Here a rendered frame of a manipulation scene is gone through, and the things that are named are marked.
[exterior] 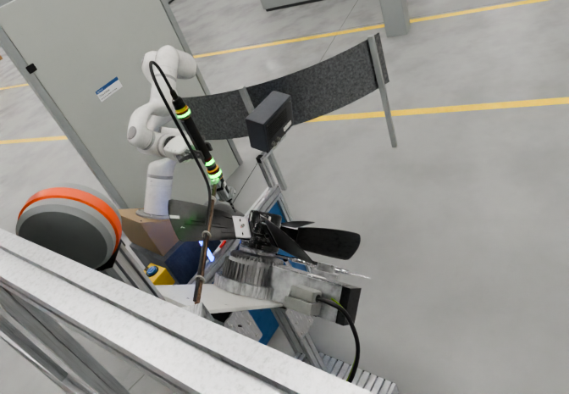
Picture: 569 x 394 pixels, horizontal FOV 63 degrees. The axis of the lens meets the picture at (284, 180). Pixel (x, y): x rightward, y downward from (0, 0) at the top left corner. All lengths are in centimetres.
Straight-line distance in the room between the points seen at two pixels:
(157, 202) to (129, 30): 165
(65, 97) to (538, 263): 299
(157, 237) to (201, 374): 194
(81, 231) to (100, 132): 265
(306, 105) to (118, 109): 134
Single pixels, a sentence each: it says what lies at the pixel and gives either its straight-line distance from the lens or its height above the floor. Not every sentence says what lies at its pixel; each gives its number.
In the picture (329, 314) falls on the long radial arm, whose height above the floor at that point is 108.
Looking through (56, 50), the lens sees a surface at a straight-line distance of 331.
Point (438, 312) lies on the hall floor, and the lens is 278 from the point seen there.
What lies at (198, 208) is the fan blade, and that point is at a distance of 164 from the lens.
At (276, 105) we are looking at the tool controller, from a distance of 234.
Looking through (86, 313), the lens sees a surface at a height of 205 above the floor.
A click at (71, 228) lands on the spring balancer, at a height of 190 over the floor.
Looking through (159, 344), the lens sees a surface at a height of 205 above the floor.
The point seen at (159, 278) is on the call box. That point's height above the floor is 106.
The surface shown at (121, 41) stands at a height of 149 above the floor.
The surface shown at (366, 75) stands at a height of 70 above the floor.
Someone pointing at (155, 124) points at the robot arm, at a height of 144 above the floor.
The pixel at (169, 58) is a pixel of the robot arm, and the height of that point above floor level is 174.
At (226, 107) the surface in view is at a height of 83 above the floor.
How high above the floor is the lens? 228
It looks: 35 degrees down
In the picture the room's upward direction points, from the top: 23 degrees counter-clockwise
